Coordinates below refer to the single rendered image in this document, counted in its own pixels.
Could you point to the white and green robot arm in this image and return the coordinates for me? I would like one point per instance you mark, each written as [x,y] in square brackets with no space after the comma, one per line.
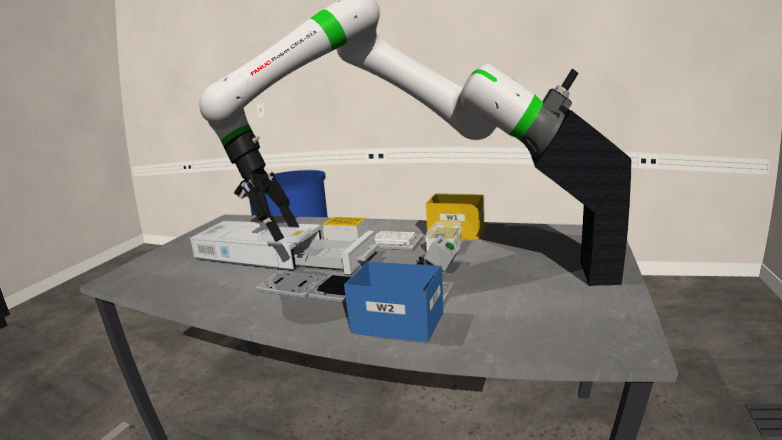
[489,97]

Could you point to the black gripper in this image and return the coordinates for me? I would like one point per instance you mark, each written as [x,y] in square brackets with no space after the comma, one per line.
[252,166]

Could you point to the blue bin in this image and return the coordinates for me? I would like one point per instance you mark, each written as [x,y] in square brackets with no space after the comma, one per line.
[405,309]

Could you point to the yellow bin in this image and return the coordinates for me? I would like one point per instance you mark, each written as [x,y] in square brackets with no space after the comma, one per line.
[468,210]

